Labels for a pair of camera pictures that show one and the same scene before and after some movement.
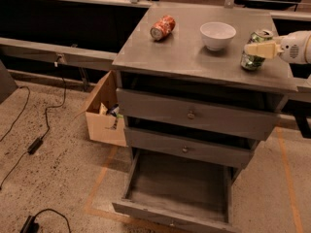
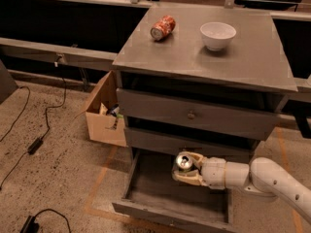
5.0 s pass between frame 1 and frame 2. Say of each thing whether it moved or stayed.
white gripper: moved
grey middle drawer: stayed
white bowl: stayed
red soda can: stayed
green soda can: moved
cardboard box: stayed
